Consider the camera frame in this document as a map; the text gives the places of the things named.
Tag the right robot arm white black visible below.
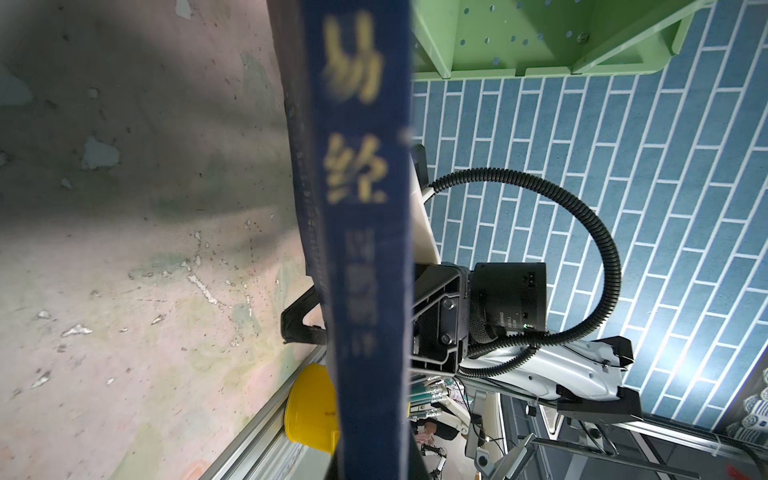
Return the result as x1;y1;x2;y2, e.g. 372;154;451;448
409;254;642;424

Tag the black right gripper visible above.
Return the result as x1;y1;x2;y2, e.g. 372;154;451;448
280;263;470;375

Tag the green wooden shelf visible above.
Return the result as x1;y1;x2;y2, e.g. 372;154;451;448
411;0;710;80

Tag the blue book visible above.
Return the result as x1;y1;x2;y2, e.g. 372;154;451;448
268;1;413;479

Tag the black corrugated cable right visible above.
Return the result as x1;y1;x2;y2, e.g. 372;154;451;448
428;167;623;379

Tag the yellow pen cup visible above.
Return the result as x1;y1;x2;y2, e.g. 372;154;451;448
284;363;340;454

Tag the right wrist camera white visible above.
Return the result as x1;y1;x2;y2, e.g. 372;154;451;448
409;176;441;264

